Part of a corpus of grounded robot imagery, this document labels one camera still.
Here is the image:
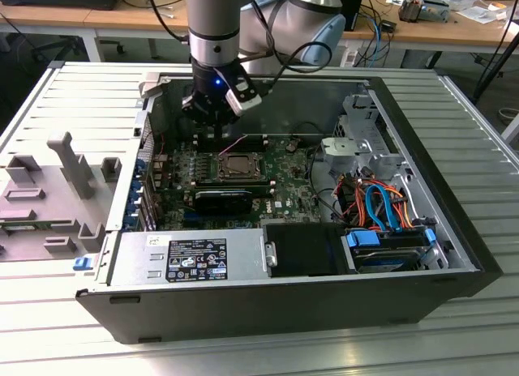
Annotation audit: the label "thin wire locking lever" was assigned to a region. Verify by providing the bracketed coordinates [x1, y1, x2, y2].
[217, 135, 250, 156]

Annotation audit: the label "metal socket cover frame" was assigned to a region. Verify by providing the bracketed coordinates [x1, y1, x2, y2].
[218, 152, 264, 178]

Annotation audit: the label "CPU socket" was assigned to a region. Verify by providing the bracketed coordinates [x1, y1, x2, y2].
[217, 151, 267, 181]

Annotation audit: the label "black graphics card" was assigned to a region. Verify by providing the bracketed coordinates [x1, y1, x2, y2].
[193, 188, 253, 220]

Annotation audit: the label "green motherboard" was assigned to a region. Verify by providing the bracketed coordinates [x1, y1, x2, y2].
[152, 135, 325, 231]

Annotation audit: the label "wooden desk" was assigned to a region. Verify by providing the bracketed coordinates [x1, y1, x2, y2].
[0, 0, 519, 57]

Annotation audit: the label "black power supply label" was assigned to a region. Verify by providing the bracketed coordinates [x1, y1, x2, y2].
[167, 237, 229, 283]

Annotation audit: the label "grey power supply unit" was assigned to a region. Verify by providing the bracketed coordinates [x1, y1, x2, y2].
[95, 229, 271, 286]

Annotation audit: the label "small black upright box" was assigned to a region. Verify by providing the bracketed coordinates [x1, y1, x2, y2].
[340, 0, 367, 32]

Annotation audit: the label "grey parts rack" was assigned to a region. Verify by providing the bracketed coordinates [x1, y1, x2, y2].
[0, 130, 122, 263]

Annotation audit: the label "black and grey PC case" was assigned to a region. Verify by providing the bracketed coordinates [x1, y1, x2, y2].
[75, 62, 504, 345]

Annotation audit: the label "grey electronic device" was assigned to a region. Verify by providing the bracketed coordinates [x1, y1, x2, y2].
[397, 0, 452, 24]

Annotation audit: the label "hard disk with blue carrier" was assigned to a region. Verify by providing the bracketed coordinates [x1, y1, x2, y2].
[342, 225, 441, 275]

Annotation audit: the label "black tripod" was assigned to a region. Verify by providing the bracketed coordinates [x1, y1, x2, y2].
[471, 11, 519, 102]

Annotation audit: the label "white papers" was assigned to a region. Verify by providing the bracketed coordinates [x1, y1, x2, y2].
[456, 0, 510, 25]

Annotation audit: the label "black and white wrist camera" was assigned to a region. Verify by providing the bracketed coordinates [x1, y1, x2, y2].
[213, 66, 263, 118]

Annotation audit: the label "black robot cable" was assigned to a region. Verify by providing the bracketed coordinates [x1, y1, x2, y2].
[145, 0, 333, 96]

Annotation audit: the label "orange power wire bundle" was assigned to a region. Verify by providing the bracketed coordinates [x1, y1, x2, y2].
[334, 176, 421, 231]

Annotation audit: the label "blue flat data wire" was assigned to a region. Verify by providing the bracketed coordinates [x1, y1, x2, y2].
[364, 181, 403, 234]

